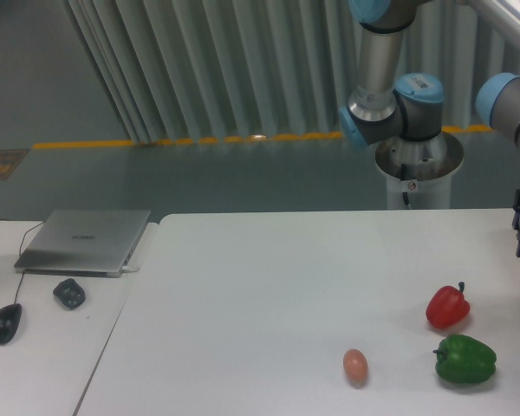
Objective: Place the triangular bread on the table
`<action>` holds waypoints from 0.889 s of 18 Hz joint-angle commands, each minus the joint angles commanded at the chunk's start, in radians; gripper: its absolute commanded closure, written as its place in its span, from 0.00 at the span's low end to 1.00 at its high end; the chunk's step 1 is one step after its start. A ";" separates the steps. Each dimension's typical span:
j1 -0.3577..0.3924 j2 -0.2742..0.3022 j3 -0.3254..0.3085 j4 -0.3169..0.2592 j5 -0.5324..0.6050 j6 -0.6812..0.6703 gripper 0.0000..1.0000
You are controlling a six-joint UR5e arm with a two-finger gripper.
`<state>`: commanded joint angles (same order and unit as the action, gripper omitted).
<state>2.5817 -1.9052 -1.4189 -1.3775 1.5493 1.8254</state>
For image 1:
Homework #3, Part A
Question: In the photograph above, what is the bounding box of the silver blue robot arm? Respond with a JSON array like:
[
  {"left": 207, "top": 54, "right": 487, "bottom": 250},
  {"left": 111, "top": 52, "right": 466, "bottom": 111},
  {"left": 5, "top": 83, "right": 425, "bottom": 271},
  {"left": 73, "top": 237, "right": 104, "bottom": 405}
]
[{"left": 339, "top": 1, "right": 520, "bottom": 257}]

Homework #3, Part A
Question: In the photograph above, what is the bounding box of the red bell pepper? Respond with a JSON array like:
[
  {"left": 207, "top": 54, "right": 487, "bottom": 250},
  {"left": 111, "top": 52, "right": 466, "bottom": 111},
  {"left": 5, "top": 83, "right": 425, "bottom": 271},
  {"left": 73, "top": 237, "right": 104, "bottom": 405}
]
[{"left": 426, "top": 282, "right": 471, "bottom": 329}]

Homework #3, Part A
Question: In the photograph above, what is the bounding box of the green bell pepper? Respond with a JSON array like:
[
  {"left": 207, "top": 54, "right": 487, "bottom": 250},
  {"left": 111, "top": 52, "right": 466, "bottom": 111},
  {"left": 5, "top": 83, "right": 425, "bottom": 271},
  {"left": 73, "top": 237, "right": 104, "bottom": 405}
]
[{"left": 433, "top": 334, "right": 497, "bottom": 384}]

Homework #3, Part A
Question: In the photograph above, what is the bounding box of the brown egg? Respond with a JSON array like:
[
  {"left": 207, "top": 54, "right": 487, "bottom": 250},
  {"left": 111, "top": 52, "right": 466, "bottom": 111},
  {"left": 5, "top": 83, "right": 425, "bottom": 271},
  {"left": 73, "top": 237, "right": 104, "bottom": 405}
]
[{"left": 342, "top": 349, "right": 368, "bottom": 384}]

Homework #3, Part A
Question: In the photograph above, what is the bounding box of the white pleated curtain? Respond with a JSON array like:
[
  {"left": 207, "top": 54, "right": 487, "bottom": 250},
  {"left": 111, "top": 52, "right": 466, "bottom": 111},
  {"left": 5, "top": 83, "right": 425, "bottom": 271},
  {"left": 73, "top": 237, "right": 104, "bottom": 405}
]
[{"left": 61, "top": 0, "right": 520, "bottom": 144}]

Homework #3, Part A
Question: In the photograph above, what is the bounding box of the silver closed laptop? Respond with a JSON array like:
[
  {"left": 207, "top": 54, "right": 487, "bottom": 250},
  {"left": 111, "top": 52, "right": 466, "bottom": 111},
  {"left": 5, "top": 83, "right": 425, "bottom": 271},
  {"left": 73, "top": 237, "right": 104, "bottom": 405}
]
[{"left": 14, "top": 210, "right": 151, "bottom": 277}]

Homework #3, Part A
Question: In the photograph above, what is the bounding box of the small black plastic part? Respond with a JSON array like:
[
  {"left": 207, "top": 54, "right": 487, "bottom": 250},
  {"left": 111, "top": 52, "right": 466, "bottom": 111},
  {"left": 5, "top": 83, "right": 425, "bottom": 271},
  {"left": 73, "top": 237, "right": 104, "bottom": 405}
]
[{"left": 53, "top": 278, "right": 86, "bottom": 310}]

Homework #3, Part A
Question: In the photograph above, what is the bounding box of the black computer mouse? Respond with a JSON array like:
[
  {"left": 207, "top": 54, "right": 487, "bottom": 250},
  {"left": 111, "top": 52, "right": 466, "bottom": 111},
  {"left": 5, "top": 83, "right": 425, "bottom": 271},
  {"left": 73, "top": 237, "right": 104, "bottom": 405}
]
[{"left": 0, "top": 302, "right": 23, "bottom": 345}]

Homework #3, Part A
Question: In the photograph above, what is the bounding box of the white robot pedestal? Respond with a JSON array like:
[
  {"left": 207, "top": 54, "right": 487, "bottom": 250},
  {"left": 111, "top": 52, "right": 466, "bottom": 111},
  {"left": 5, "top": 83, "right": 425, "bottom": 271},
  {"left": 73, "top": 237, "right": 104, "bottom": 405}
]
[{"left": 375, "top": 133, "right": 464, "bottom": 210}]

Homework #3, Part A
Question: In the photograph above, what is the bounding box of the black cable on pedestal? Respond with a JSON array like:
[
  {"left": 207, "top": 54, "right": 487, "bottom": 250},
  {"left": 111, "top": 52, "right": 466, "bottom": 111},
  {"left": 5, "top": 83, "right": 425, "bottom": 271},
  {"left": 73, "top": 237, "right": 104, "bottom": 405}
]
[{"left": 399, "top": 163, "right": 413, "bottom": 211}]

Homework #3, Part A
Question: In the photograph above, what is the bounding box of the silver metal frame bar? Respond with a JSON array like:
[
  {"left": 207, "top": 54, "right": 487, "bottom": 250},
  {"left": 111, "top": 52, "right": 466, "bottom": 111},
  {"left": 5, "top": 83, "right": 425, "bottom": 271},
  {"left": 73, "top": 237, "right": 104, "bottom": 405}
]
[{"left": 467, "top": 0, "right": 520, "bottom": 51}]

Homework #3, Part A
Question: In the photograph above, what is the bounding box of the black mouse cable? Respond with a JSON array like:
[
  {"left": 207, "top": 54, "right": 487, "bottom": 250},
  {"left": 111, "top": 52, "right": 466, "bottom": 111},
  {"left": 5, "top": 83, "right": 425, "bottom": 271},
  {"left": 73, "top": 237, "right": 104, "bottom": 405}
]
[{"left": 0, "top": 217, "right": 47, "bottom": 306}]

